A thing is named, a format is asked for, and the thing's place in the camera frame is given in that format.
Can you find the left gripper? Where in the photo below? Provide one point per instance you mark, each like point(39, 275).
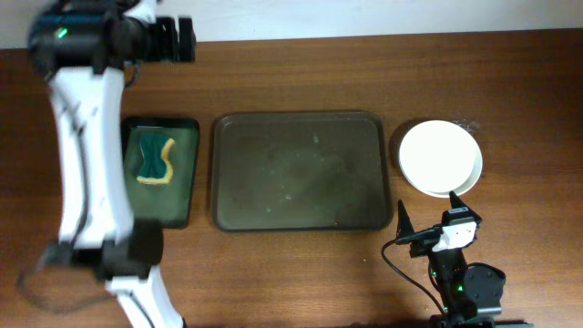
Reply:
point(174, 52)

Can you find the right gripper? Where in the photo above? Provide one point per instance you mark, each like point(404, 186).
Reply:
point(404, 227)

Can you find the white plate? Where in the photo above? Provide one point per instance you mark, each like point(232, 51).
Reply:
point(436, 155)

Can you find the grey plate yellow stain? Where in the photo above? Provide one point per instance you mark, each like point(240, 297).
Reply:
point(468, 184)

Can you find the green yellow sponge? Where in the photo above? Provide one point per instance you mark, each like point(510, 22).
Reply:
point(156, 168)

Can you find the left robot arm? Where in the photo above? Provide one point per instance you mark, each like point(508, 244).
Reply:
point(81, 49)

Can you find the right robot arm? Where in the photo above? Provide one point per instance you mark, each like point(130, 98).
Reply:
point(470, 292)

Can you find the black water tray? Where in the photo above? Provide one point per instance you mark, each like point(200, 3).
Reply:
point(168, 204)

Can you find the large brown serving tray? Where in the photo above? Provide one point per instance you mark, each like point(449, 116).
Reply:
point(300, 171)

